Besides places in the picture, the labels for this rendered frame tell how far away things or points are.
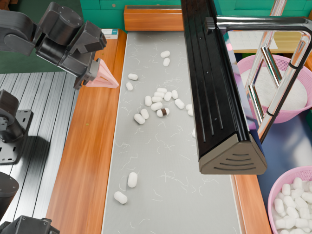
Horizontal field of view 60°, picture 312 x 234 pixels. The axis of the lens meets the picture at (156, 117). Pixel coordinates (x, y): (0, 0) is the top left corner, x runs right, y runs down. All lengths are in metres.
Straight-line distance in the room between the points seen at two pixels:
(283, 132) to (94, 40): 0.62
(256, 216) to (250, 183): 0.08
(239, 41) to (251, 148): 0.77
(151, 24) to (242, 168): 0.77
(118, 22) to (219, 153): 0.86
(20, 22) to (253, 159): 0.53
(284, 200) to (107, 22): 0.84
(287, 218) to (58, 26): 0.64
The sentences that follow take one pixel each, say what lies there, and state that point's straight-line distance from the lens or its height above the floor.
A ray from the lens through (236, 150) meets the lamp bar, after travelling 0.31.
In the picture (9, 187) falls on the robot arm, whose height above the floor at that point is 1.02.
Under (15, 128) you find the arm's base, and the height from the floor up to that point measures 0.72.
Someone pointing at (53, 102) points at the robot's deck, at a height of 0.67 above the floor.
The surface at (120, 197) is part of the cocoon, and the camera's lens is 0.64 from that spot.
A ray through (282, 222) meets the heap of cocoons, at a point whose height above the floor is 0.74.
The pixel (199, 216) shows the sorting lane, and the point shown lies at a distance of 0.65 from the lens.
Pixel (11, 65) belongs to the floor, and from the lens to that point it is 2.42.
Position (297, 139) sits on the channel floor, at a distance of 0.92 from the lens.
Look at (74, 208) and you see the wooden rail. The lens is 0.64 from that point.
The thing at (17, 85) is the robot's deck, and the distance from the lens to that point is 1.11.
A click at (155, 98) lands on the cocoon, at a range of 0.82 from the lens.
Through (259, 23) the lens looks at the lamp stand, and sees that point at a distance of 0.47.
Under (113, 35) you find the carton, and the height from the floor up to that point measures 0.78.
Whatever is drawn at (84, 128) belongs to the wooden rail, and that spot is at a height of 0.76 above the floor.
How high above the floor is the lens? 1.34
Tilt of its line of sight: 50 degrees down
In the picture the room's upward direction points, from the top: straight up
